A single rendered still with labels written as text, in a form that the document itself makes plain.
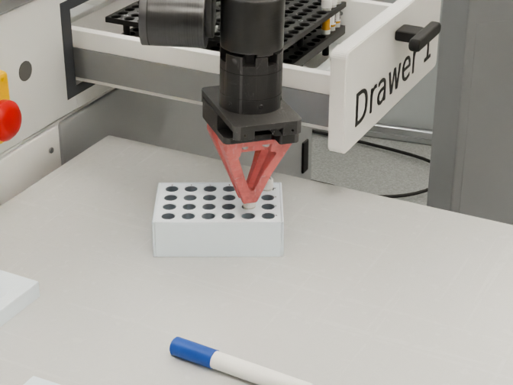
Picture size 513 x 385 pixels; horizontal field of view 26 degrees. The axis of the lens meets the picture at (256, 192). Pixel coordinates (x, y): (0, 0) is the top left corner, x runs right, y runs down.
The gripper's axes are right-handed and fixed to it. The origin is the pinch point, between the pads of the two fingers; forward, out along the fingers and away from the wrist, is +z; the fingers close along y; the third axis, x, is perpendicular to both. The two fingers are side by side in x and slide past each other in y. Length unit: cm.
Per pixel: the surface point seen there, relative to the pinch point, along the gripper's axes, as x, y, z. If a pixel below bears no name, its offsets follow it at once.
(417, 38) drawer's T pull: 21.6, -9.0, -10.6
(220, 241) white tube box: -3.4, 2.0, 3.7
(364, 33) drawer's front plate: 15.1, -8.2, -11.9
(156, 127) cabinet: 1.9, -40.6, 10.1
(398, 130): 105, -166, 74
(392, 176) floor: 93, -146, 78
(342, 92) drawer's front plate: 11.0, -3.6, -7.6
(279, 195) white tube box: 3.7, -1.2, 1.5
